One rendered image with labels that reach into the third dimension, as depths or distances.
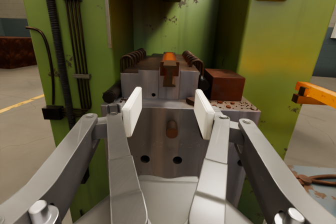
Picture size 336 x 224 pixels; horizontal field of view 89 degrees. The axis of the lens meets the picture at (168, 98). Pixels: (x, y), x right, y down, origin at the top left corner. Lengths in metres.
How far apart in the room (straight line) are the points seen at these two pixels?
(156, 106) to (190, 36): 0.57
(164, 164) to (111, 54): 0.38
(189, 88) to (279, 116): 0.41
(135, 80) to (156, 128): 0.13
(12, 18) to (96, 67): 9.22
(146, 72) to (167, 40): 0.49
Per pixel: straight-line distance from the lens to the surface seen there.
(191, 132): 0.43
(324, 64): 7.51
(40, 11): 0.69
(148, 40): 0.91
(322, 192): 0.66
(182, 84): 0.44
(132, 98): 0.18
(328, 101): 0.50
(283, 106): 0.74
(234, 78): 0.47
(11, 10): 9.78
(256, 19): 0.63
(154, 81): 0.44
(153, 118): 0.41
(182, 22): 0.91
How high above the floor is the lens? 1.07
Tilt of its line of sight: 20 degrees down
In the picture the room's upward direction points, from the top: 2 degrees clockwise
